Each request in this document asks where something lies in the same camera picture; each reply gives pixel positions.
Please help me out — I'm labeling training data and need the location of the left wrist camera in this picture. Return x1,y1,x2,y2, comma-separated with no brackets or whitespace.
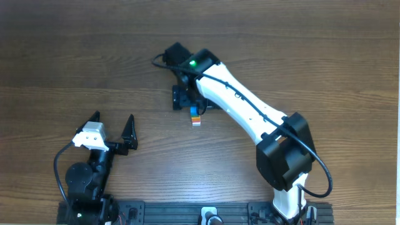
72,121,108,152

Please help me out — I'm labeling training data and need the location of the mounting rail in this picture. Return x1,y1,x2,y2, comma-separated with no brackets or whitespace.
57,201,334,225

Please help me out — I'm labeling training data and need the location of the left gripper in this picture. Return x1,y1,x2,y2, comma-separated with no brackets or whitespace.
76,111,139,156

